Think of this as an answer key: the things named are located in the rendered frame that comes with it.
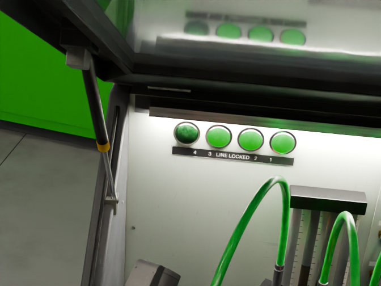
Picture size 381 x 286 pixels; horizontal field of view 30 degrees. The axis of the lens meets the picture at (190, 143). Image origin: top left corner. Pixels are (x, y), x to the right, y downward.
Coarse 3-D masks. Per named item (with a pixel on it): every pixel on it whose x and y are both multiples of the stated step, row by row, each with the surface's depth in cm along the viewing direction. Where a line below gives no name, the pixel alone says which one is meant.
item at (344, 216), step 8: (344, 216) 114; (352, 216) 114; (336, 224) 122; (352, 224) 111; (336, 232) 124; (352, 232) 109; (336, 240) 126; (352, 240) 108; (328, 248) 127; (352, 248) 107; (328, 256) 128; (352, 256) 106; (328, 264) 129; (352, 264) 106; (328, 272) 131; (352, 272) 105; (320, 280) 132; (352, 280) 104
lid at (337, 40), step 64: (0, 0) 69; (64, 0) 61; (128, 0) 66; (192, 0) 63; (256, 0) 61; (320, 0) 59; (128, 64) 106; (192, 64) 108; (256, 64) 101; (320, 64) 95
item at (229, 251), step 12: (276, 180) 114; (264, 192) 109; (288, 192) 123; (252, 204) 107; (288, 204) 126; (288, 216) 129; (240, 228) 104; (288, 228) 131; (228, 252) 102; (228, 264) 102; (276, 264) 136; (216, 276) 101
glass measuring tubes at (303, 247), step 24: (312, 192) 135; (336, 192) 135; (360, 192) 136; (312, 216) 136; (336, 216) 136; (360, 216) 138; (288, 240) 140; (312, 240) 139; (288, 264) 142; (312, 264) 144; (336, 264) 144
